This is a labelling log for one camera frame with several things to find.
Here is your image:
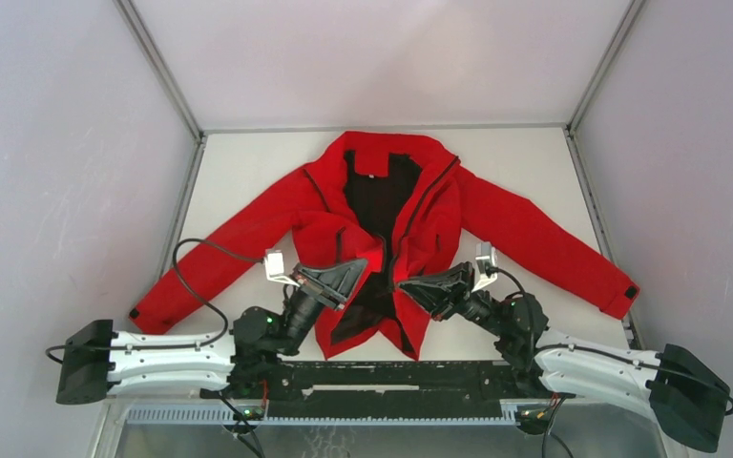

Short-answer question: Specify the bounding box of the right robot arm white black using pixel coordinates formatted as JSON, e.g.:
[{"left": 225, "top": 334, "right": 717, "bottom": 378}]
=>
[{"left": 398, "top": 262, "right": 733, "bottom": 453}]

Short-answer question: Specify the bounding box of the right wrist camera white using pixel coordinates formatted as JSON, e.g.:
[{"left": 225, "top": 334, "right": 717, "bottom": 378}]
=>
[{"left": 472, "top": 241, "right": 498, "bottom": 292}]

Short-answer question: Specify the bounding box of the white slotted cable duct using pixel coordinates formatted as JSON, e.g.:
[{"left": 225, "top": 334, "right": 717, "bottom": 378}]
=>
[{"left": 124, "top": 404, "right": 535, "bottom": 427}]

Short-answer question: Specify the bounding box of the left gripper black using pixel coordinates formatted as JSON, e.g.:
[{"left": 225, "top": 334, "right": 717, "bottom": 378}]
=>
[{"left": 275, "top": 258, "right": 367, "bottom": 357}]

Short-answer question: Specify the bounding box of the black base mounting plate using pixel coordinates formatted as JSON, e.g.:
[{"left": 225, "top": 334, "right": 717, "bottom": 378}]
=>
[{"left": 199, "top": 360, "right": 577, "bottom": 420}]

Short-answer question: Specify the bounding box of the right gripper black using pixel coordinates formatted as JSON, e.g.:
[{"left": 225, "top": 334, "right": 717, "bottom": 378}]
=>
[{"left": 397, "top": 262, "right": 508, "bottom": 340}]

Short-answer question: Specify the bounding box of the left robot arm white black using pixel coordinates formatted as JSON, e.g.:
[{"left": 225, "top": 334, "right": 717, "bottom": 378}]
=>
[{"left": 55, "top": 250, "right": 368, "bottom": 406}]

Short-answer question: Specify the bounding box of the left camera black cable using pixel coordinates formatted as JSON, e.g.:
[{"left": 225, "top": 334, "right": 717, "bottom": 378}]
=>
[{"left": 44, "top": 238, "right": 266, "bottom": 366}]

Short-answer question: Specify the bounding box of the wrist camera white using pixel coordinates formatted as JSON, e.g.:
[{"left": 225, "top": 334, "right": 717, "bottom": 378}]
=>
[
  {"left": 472, "top": 241, "right": 498, "bottom": 292},
  {"left": 262, "top": 249, "right": 299, "bottom": 286}
]

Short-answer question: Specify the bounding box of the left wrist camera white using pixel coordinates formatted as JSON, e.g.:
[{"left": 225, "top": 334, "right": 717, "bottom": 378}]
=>
[{"left": 262, "top": 249, "right": 299, "bottom": 286}]

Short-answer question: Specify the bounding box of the red jacket black lining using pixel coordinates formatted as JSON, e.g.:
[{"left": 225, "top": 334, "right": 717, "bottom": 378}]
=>
[{"left": 129, "top": 131, "right": 639, "bottom": 359}]

